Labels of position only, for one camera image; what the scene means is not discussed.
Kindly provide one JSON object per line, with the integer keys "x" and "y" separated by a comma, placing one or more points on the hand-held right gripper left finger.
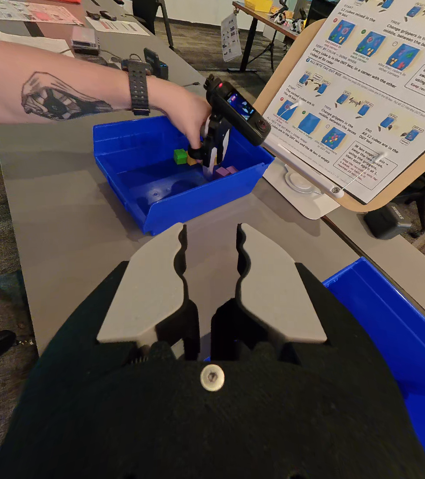
{"x": 143, "y": 295}

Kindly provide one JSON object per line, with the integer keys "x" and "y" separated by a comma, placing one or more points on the green wooden cube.
{"x": 180, "y": 156}

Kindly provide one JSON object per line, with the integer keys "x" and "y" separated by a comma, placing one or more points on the person's left forearm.
{"x": 2, "y": 75}

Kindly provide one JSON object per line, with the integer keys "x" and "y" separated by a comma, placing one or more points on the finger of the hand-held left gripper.
{"x": 224, "y": 146}
{"x": 210, "y": 170}

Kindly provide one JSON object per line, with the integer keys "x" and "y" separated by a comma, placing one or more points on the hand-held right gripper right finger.
{"x": 281, "y": 295}

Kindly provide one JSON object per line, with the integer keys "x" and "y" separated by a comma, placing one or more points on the purple wooden cube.
{"x": 223, "y": 173}
{"x": 233, "y": 169}

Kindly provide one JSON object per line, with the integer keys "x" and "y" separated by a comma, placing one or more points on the small grey device box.
{"x": 84, "y": 40}

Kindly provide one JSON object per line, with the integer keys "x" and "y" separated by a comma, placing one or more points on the person's left hand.
{"x": 180, "y": 108}

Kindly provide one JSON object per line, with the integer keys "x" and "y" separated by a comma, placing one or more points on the yellow box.
{"x": 258, "y": 5}

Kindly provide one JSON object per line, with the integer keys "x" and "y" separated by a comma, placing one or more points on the blue plastic bin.
{"x": 403, "y": 336}
{"x": 141, "y": 187}

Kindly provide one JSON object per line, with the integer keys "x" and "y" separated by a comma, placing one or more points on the black power brick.
{"x": 386, "y": 221}

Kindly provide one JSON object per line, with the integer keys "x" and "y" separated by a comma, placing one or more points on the white board stand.
{"x": 310, "y": 202}

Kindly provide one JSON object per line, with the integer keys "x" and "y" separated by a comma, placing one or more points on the black battery charger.
{"x": 156, "y": 63}

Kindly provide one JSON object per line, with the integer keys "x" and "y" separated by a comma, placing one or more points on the yellow wooden cube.
{"x": 192, "y": 161}

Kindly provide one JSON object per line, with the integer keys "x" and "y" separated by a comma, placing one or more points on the wooden table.
{"x": 257, "y": 18}

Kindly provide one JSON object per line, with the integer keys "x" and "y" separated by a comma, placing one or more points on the grey desk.
{"x": 66, "y": 205}

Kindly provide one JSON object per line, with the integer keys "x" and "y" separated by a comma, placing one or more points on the black wristwatch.
{"x": 139, "y": 88}

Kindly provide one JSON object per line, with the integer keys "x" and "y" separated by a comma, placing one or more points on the hanging laminated card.
{"x": 231, "y": 37}

